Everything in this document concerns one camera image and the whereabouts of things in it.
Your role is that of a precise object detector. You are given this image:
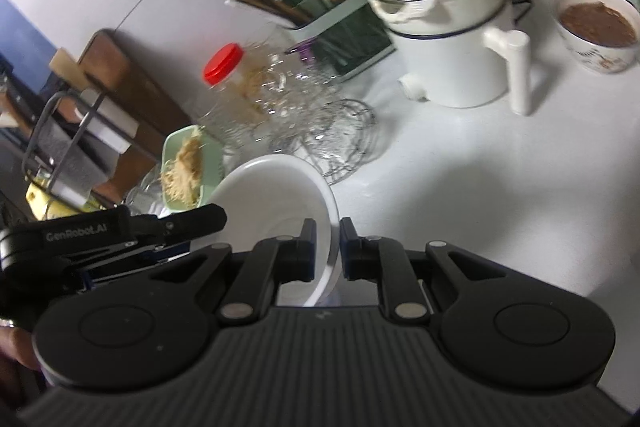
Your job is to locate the patterned bowl with brown food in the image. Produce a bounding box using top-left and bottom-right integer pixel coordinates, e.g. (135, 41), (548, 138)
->
(550, 0), (640, 75)

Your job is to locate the red lid plastic jar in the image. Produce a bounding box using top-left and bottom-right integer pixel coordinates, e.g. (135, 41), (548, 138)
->
(202, 43), (301, 158)

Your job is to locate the grey speckled board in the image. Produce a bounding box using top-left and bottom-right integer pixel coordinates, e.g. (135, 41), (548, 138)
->
(42, 122), (108, 202)

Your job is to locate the yellow labelled packet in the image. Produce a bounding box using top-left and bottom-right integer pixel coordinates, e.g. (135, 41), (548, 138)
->
(25, 179), (103, 220)

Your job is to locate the person's left hand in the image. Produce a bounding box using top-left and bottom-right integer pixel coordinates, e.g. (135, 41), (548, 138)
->
(0, 327), (41, 373)

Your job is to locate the wooden cutting board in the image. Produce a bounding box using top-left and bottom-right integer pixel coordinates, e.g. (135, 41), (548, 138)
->
(50, 29), (193, 202)

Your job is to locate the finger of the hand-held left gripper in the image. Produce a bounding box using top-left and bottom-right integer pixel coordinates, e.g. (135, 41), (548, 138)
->
(132, 203), (228, 245)
(75, 241), (193, 293)

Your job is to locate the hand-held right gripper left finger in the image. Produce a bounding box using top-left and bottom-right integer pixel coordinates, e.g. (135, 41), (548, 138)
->
(150, 218), (318, 327)

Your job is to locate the black metal rack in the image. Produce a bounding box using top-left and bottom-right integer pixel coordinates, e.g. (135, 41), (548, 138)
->
(21, 91), (151, 212)

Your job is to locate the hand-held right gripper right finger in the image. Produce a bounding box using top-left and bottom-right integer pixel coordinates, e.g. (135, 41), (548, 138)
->
(339, 217), (506, 324)

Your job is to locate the wire steamer rack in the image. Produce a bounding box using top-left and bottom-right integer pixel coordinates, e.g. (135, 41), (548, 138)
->
(252, 98), (377, 185)

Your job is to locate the green white chopstick holder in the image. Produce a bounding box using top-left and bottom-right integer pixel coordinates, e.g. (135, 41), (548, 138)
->
(280, 0), (398, 80)

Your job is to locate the white block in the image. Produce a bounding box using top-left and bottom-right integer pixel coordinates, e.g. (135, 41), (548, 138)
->
(75, 89), (141, 155)

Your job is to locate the white bowl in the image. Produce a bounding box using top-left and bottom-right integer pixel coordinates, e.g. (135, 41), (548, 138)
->
(204, 154), (340, 308)

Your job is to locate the beige sponge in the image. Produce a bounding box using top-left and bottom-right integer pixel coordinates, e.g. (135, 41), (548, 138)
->
(49, 48), (88, 90)

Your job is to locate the white electric cooking pot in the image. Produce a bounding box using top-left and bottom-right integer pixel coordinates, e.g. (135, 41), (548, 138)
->
(362, 0), (531, 116)

